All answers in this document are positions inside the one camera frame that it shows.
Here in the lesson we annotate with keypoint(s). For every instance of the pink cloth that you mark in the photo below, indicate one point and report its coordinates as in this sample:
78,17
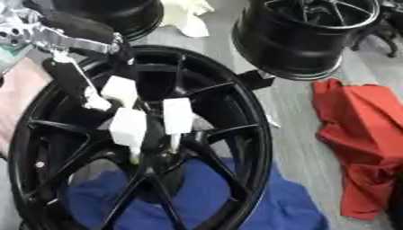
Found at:
18,95

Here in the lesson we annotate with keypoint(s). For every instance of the white pin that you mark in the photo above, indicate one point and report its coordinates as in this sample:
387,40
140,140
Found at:
128,125
177,115
120,90

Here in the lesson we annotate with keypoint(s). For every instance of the blue cloth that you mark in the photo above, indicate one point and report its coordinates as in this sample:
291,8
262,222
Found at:
283,203

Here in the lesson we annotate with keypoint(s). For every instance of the black spoked wheel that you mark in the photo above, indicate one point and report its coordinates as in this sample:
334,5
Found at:
246,125

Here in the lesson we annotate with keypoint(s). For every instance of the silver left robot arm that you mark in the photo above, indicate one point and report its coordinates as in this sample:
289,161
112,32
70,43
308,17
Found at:
13,33

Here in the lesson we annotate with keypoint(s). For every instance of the white cloth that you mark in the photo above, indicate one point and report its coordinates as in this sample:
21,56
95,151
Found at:
189,18

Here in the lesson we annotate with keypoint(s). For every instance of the black chair base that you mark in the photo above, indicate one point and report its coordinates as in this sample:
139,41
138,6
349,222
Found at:
385,33

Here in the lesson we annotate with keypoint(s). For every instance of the black wheel rim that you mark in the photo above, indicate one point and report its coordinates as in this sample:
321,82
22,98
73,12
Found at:
283,45
131,15

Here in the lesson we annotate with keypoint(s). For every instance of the red cloth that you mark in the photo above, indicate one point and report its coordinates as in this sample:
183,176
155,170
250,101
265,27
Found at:
362,125

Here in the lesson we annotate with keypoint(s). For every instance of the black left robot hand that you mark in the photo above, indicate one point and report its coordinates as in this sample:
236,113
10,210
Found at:
79,28

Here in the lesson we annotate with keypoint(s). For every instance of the small black bracket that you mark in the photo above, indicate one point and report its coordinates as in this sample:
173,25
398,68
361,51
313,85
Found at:
256,79

